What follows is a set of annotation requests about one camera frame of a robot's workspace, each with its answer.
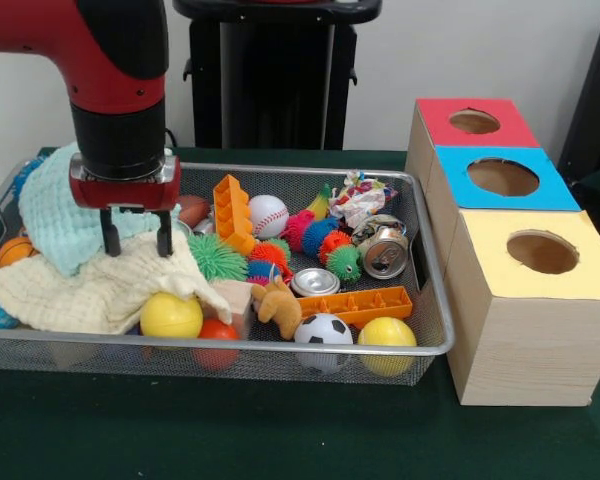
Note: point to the orange toy brick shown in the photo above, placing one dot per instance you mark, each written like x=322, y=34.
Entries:
x=360, y=302

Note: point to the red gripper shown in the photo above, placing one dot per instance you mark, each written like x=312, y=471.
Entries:
x=125, y=192

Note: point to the wooden three-hole box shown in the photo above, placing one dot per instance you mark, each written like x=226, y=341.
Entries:
x=530, y=350

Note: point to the multicolour spiky caterpillar toy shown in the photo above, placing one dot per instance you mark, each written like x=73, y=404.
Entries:
x=320, y=235

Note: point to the mint green cloth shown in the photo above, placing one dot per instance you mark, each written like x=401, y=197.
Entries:
x=50, y=220

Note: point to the yellow-haired toy figure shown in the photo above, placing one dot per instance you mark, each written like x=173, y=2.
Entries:
x=280, y=305

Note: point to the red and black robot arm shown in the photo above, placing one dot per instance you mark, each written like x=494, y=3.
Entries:
x=110, y=75

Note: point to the black office chair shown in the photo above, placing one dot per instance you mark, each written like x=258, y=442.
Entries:
x=595, y=100

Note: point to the small tin can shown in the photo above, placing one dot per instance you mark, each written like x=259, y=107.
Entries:
x=382, y=247

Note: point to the silver mesh bin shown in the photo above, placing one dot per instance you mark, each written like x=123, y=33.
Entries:
x=105, y=357

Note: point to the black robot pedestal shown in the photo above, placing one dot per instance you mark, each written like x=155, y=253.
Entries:
x=275, y=75

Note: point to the cream cloth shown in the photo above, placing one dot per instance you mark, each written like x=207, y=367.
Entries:
x=95, y=295

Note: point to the yellow plastic ball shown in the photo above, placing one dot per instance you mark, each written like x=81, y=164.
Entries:
x=170, y=317
x=387, y=336

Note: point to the orange plastic tray block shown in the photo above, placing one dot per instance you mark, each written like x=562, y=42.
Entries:
x=230, y=215

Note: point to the small soccer ball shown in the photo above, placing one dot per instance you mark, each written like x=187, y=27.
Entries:
x=324, y=330

